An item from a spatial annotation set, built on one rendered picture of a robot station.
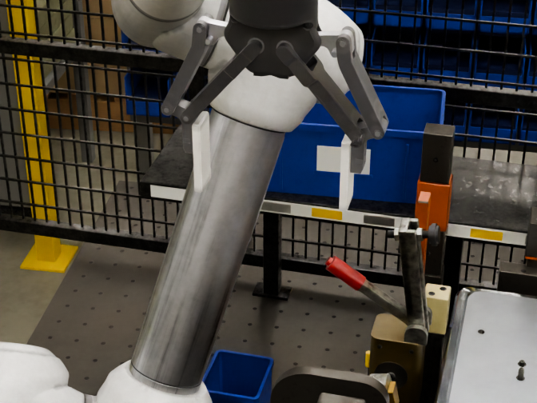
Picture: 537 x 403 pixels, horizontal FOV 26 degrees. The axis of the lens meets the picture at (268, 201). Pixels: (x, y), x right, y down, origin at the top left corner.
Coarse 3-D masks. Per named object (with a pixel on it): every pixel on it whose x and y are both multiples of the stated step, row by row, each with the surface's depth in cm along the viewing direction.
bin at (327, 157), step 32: (384, 96) 196; (416, 96) 195; (320, 128) 183; (416, 128) 198; (288, 160) 187; (320, 160) 186; (384, 160) 184; (416, 160) 183; (288, 192) 190; (320, 192) 189; (384, 192) 187
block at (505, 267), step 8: (504, 264) 178; (512, 264) 178; (520, 264) 178; (504, 272) 176; (512, 272) 176; (520, 272) 176; (528, 272) 176; (536, 272) 176; (504, 280) 177; (512, 280) 177; (520, 280) 176; (528, 280) 176; (536, 280) 176; (504, 288) 178; (512, 288) 177; (520, 288) 177; (528, 288) 177; (536, 288) 176; (536, 296) 177
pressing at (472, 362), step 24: (456, 312) 167; (480, 312) 167; (504, 312) 167; (528, 312) 167; (456, 336) 162; (480, 336) 162; (504, 336) 162; (528, 336) 162; (456, 360) 158; (480, 360) 158; (504, 360) 158; (528, 360) 158; (456, 384) 153; (480, 384) 153; (504, 384) 153; (528, 384) 153
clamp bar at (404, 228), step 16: (400, 224) 147; (416, 224) 148; (432, 224) 146; (400, 240) 146; (416, 240) 149; (432, 240) 146; (400, 256) 148; (416, 256) 147; (416, 272) 148; (416, 288) 149; (416, 304) 151; (416, 320) 152
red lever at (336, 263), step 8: (328, 264) 152; (336, 264) 152; (344, 264) 152; (336, 272) 152; (344, 272) 152; (352, 272) 152; (344, 280) 152; (352, 280) 152; (360, 280) 152; (352, 288) 153; (360, 288) 153; (368, 288) 153; (376, 288) 153; (368, 296) 153; (376, 296) 153; (384, 296) 153; (384, 304) 153; (392, 304) 153; (400, 304) 154; (392, 312) 153; (400, 312) 153; (400, 320) 154
